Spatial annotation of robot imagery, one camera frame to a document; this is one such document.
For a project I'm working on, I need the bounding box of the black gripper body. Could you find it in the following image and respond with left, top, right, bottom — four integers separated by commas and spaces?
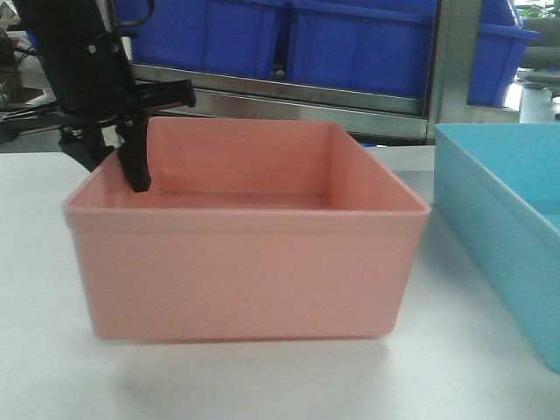
59, 32, 195, 128

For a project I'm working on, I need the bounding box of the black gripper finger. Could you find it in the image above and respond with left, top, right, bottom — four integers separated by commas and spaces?
115, 111, 151, 193
59, 125, 115, 172

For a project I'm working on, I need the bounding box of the pink plastic box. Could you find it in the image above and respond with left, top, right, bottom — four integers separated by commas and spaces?
63, 117, 431, 342

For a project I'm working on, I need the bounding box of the light blue plastic box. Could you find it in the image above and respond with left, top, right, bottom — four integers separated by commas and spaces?
434, 123, 559, 371

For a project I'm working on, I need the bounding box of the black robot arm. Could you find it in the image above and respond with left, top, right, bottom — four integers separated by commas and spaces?
1, 1, 196, 193

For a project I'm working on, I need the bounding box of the stainless steel shelf rack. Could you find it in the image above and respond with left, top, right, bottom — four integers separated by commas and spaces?
126, 0, 526, 144

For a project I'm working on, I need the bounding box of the blue bin upper left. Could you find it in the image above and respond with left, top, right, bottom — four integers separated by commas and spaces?
113, 1, 287, 79

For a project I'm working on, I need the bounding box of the blue bin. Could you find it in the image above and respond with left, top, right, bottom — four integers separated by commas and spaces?
286, 1, 541, 107
113, 1, 287, 79

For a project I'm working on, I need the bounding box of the blue bin upper right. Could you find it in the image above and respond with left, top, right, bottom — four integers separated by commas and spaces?
286, 1, 541, 107

